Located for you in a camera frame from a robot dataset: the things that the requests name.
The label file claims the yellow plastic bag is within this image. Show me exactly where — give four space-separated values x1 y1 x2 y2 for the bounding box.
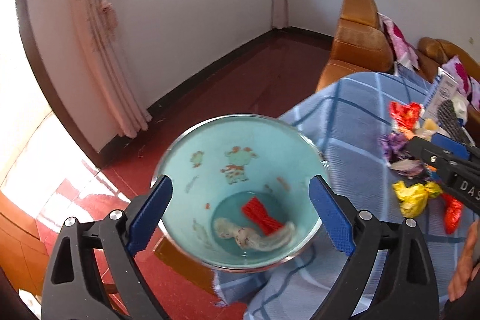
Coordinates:
392 181 443 218

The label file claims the purple wrapper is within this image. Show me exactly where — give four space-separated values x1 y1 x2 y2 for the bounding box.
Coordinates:
378 132 411 163

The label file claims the small red wrapper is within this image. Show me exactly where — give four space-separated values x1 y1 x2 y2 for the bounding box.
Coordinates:
389 101 422 131

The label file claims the white plastic bag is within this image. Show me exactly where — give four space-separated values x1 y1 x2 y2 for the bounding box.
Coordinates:
213 218 295 252

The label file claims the red foam net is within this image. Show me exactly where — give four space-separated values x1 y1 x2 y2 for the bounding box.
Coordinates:
241 196 284 235

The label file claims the yellow sponge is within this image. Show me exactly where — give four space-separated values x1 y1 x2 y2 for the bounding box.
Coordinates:
416 118 441 140

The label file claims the black foam net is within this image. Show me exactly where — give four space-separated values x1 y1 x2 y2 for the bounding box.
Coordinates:
437 100 474 146

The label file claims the light blue trash bin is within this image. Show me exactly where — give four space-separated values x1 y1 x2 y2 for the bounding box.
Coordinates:
152 115 329 273

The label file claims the person's right hand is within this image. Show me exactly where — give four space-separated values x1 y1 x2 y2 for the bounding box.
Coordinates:
448 220 479 302

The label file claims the white milk carton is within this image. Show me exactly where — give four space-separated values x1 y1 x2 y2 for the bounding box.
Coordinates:
421 68 458 123

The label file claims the pink floral pillow left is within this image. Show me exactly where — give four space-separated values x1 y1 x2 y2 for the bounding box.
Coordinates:
442 55 480 110

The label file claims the blue plaid tablecloth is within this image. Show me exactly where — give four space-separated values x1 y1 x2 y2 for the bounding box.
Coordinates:
213 71 480 320

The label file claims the brown leather sofa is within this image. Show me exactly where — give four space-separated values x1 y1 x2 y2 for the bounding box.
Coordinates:
416 37 479 143

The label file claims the wooden chair under bin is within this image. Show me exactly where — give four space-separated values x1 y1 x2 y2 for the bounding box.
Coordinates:
154 238 216 296

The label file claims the pink floral pillow on armchair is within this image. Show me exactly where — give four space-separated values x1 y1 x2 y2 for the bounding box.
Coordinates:
378 14 420 71

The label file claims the brown leather armchair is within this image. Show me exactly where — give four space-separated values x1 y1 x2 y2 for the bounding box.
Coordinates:
316 0 394 91

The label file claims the pink curtain left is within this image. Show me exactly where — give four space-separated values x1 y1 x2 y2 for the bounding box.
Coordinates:
70 0 151 139

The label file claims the wooden door frame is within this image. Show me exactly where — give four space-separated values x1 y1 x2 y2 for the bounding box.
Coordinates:
16 0 104 168

